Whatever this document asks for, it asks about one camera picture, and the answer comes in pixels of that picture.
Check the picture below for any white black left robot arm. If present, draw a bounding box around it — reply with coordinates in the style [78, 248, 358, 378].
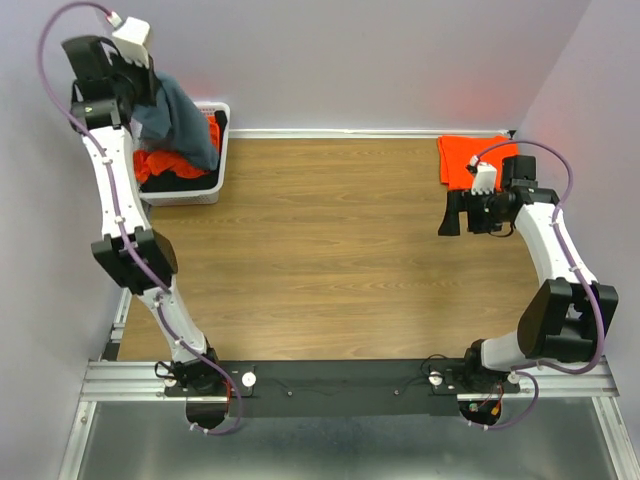
[62, 35, 231, 396]

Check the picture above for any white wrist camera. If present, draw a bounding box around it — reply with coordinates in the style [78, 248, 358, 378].
[107, 11, 151, 69]
[467, 155, 497, 196]

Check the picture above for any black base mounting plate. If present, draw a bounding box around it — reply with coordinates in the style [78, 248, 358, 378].
[154, 354, 520, 431]

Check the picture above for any folded orange t shirt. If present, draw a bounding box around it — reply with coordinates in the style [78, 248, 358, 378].
[437, 135, 519, 191]

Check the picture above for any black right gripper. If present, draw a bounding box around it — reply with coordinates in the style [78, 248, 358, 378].
[437, 188, 508, 235]

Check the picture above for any black t shirt in basket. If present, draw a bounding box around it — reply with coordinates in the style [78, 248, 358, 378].
[140, 110, 229, 193]

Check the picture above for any blue grey t shirt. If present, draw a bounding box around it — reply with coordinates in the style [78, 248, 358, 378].
[133, 72, 220, 171]

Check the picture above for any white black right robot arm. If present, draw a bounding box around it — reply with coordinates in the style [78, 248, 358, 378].
[438, 155, 619, 392]

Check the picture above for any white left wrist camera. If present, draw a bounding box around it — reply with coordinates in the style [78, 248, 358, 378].
[107, 11, 151, 69]

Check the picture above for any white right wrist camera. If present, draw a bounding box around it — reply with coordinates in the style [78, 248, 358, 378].
[467, 155, 497, 196]

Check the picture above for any white plastic laundry basket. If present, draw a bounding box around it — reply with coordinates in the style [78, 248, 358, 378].
[139, 101, 231, 207]

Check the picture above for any aluminium extrusion rail frame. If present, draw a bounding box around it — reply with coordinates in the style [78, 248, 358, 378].
[61, 139, 639, 479]

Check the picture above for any crumpled orange t shirt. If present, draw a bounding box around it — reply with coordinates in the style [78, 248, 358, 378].
[133, 115, 222, 184]

